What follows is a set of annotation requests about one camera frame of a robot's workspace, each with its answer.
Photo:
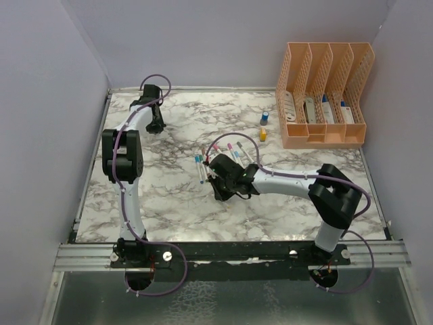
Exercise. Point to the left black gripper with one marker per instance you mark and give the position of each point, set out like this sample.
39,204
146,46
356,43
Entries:
157,127

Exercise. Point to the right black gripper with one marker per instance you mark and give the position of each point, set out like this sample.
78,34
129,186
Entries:
214,179

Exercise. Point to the light blue cap marker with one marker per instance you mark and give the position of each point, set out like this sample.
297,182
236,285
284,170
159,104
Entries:
238,159

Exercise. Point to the magenta cap marker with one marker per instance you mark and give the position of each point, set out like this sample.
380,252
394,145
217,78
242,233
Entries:
230,147

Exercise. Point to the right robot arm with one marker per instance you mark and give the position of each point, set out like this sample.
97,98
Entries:
334,196

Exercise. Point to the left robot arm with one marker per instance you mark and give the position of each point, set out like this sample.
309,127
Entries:
122,163

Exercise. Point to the green cap left marker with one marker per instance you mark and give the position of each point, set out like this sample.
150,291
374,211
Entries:
204,167

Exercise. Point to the blue cap left marker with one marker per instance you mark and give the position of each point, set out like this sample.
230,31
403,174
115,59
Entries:
199,169

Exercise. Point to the pink cap marker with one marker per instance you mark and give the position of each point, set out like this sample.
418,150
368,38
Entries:
217,149

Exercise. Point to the yellow grey square stamp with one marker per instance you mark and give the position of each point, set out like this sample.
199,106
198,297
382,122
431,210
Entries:
262,134

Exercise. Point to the blue grey round stamp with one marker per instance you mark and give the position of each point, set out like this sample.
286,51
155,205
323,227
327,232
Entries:
264,118

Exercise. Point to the peach plastic file organizer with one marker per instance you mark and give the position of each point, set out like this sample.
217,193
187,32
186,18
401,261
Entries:
329,73

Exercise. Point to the white box in organizer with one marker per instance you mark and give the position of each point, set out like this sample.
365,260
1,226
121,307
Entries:
346,112

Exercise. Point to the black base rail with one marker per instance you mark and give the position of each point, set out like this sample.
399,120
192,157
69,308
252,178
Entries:
223,261

